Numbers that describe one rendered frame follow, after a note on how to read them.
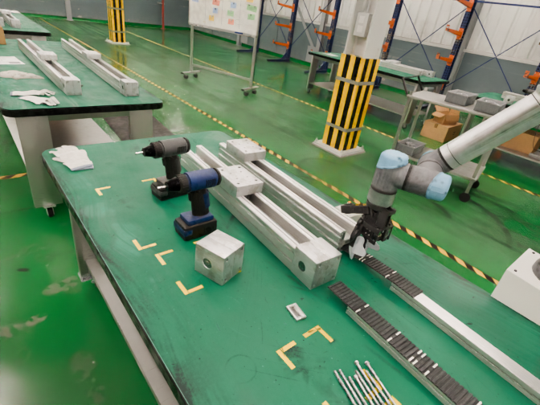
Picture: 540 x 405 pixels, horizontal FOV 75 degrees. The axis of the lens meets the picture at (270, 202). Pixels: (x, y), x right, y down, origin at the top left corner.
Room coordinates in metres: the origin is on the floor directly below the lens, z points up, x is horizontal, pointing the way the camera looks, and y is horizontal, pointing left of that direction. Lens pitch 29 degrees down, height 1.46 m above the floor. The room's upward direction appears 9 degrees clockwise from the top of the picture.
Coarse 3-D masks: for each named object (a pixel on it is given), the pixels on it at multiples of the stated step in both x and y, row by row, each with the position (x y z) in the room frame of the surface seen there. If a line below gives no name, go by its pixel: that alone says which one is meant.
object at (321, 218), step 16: (224, 144) 1.55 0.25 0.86; (224, 160) 1.51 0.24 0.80; (240, 160) 1.40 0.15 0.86; (256, 176) 1.31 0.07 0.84; (272, 176) 1.34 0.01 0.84; (272, 192) 1.22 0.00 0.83; (288, 192) 1.16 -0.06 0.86; (304, 192) 1.19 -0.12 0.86; (288, 208) 1.14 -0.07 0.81; (304, 208) 1.08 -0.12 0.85; (320, 208) 1.12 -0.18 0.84; (304, 224) 1.06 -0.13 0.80; (320, 224) 1.01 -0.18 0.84; (336, 224) 0.98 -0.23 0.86; (352, 224) 1.00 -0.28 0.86; (336, 240) 0.95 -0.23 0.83
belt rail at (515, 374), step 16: (400, 288) 0.79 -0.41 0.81; (416, 304) 0.74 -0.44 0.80; (432, 304) 0.74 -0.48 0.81; (432, 320) 0.70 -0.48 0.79; (448, 320) 0.69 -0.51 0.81; (464, 336) 0.64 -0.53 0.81; (480, 336) 0.65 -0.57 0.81; (480, 352) 0.61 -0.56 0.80; (496, 352) 0.60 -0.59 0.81; (496, 368) 0.57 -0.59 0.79; (512, 368) 0.56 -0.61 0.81; (512, 384) 0.54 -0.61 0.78; (528, 384) 0.53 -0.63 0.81
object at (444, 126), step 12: (0, 36) 3.47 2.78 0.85; (444, 108) 5.72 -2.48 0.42; (432, 120) 5.61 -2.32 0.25; (444, 120) 5.44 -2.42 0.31; (456, 120) 5.53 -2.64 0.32; (432, 132) 5.44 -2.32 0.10; (444, 132) 5.33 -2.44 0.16; (456, 132) 5.60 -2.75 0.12; (528, 132) 4.82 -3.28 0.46; (504, 144) 4.81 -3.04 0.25; (516, 144) 4.72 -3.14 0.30; (528, 144) 4.63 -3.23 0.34
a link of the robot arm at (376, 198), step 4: (368, 192) 0.93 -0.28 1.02; (372, 192) 0.91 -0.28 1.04; (376, 192) 0.90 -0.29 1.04; (368, 196) 0.92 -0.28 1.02; (372, 196) 0.90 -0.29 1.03; (376, 196) 0.89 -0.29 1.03; (380, 196) 0.89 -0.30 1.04; (384, 196) 0.89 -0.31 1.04; (388, 196) 0.89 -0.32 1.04; (392, 196) 0.89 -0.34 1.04; (372, 200) 0.90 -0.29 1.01; (376, 200) 0.89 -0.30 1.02; (380, 200) 0.89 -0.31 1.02; (384, 200) 0.89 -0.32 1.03; (388, 200) 0.89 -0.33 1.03; (392, 200) 0.90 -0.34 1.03; (376, 204) 0.89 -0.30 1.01; (380, 204) 0.89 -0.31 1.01; (384, 204) 0.89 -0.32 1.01; (388, 204) 0.89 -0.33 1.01
